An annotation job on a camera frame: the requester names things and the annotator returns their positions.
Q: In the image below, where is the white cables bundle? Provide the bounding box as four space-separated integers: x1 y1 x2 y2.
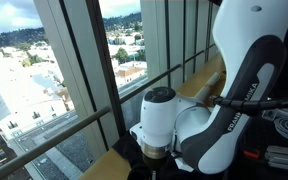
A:
230 109 288 180

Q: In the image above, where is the orange handled bar clamp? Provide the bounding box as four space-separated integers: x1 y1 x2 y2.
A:
243 149 261 160

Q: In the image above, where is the beige cylindrical tube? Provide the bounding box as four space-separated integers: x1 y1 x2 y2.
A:
194 71 222 103

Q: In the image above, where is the grey wrist camera unit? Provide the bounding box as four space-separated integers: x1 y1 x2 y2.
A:
170 151 196 173

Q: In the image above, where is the metal corner bracket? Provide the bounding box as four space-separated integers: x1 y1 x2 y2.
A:
261 109 279 122

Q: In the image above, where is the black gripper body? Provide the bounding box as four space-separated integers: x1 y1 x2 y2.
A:
142 154 168 175

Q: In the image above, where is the black zip jersey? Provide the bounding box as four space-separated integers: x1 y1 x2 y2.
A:
112 131 228 180

